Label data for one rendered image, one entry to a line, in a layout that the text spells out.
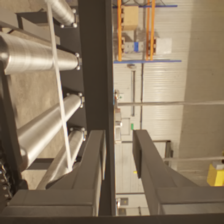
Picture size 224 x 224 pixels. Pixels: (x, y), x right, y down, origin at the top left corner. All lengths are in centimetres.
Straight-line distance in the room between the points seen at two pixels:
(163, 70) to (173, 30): 214
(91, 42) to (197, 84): 1038
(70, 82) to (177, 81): 909
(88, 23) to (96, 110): 18
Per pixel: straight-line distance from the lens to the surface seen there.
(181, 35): 1021
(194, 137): 1160
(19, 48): 53
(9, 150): 43
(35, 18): 138
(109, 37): 27
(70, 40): 131
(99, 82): 34
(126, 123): 993
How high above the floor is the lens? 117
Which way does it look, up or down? 1 degrees down
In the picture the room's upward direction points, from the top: 89 degrees clockwise
